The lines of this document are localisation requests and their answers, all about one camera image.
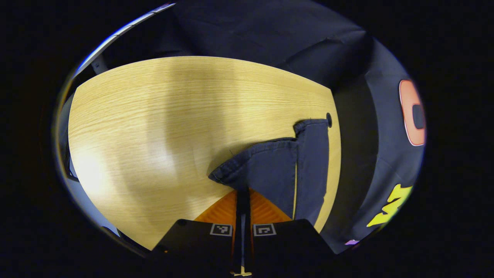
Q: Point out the black backdrop cloth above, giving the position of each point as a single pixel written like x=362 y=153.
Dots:
x=270 y=31

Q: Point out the dark blue jeans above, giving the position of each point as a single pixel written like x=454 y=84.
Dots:
x=270 y=166

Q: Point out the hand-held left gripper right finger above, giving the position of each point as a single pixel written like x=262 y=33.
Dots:
x=289 y=243

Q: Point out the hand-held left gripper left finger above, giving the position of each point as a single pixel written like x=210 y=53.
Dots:
x=193 y=241

